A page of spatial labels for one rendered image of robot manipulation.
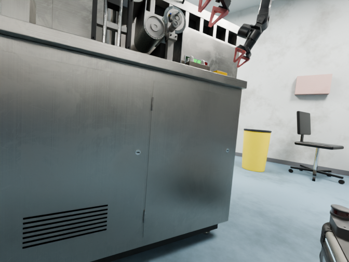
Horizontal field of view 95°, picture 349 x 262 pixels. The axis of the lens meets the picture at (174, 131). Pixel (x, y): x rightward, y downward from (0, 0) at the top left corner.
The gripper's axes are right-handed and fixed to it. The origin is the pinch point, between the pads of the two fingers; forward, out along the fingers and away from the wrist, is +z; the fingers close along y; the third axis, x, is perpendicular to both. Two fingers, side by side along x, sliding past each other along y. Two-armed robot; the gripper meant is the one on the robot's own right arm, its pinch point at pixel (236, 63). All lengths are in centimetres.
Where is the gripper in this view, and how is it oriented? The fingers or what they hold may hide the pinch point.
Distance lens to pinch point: 116.2
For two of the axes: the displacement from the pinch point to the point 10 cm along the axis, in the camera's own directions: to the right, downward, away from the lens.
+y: -5.5, 0.1, -8.3
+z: -4.8, 8.2, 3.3
